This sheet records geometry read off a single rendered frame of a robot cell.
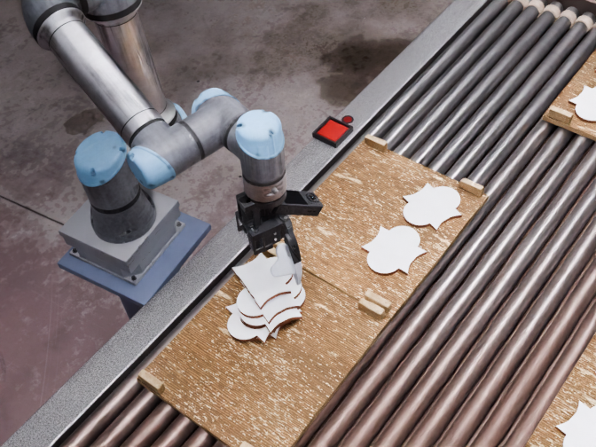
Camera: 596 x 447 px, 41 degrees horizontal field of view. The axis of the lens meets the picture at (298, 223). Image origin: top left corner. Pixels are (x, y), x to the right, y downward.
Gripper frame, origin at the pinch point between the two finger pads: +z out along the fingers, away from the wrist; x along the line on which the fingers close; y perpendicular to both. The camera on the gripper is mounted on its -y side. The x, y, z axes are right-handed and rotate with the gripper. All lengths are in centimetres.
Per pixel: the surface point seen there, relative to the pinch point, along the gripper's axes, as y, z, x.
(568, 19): -116, 14, -46
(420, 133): -56, 17, -31
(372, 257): -22.6, 16.8, -2.5
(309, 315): -3.8, 19.0, 2.5
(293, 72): -92, 105, -174
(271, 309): 3.7, 14.0, 0.2
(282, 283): -0.9, 12.7, -3.5
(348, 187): -29.7, 17.1, -23.9
